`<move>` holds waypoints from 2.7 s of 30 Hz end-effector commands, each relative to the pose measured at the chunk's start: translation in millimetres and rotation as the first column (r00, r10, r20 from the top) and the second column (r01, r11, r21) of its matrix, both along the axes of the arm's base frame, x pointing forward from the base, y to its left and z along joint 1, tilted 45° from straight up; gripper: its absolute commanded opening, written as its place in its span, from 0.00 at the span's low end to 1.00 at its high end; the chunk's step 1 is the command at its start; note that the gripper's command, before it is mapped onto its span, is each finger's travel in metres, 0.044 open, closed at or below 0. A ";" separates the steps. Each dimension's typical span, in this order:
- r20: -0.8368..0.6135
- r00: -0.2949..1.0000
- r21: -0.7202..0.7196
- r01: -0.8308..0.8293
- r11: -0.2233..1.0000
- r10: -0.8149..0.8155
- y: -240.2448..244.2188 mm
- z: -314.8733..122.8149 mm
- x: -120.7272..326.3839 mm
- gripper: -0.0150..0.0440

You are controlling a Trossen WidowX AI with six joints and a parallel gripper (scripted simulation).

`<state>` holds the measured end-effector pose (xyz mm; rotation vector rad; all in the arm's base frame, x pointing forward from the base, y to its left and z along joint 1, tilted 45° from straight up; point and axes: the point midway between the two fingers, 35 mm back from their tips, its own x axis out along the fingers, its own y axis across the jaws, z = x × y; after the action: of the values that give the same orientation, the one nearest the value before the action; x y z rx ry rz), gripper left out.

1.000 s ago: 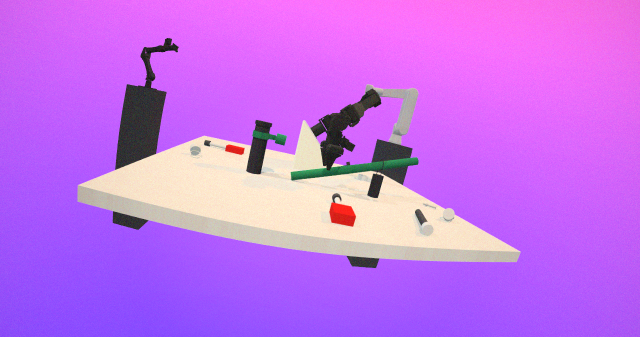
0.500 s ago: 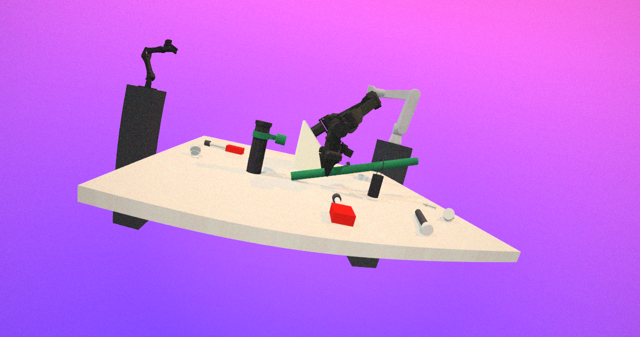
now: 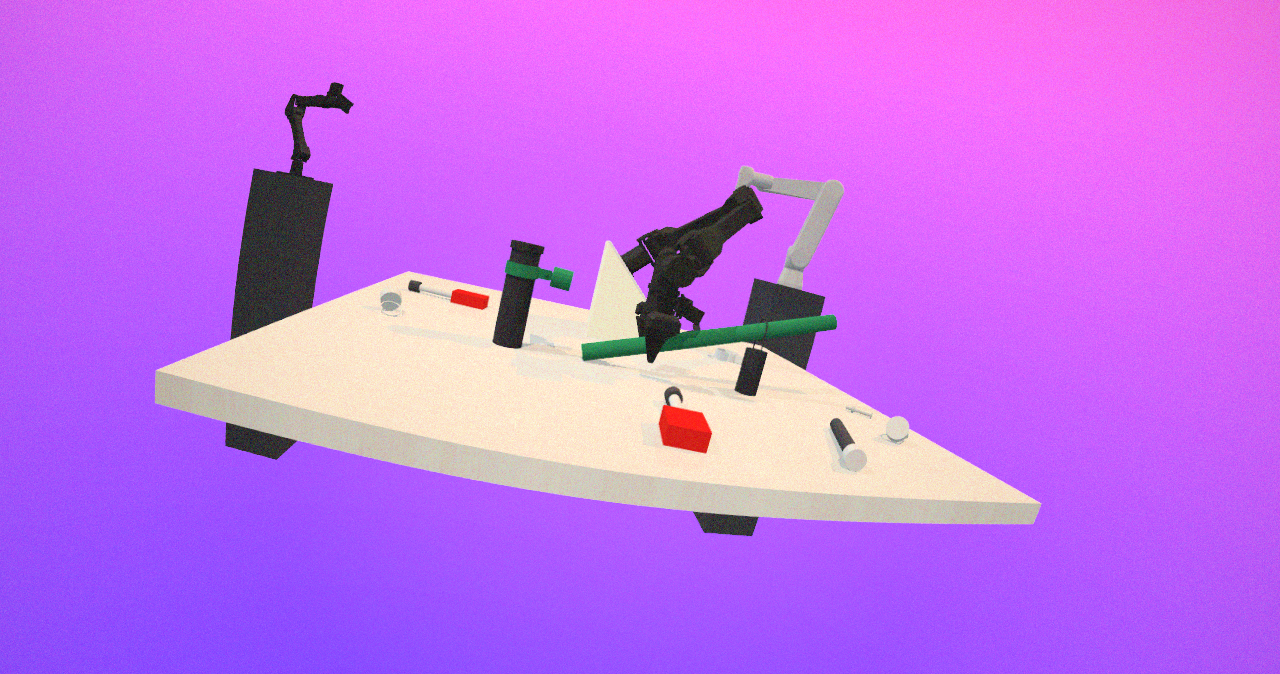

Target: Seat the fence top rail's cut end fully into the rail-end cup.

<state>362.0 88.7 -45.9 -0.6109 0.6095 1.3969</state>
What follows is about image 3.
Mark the green cup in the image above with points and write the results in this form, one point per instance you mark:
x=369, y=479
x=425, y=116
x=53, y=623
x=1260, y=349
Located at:
x=561, y=278

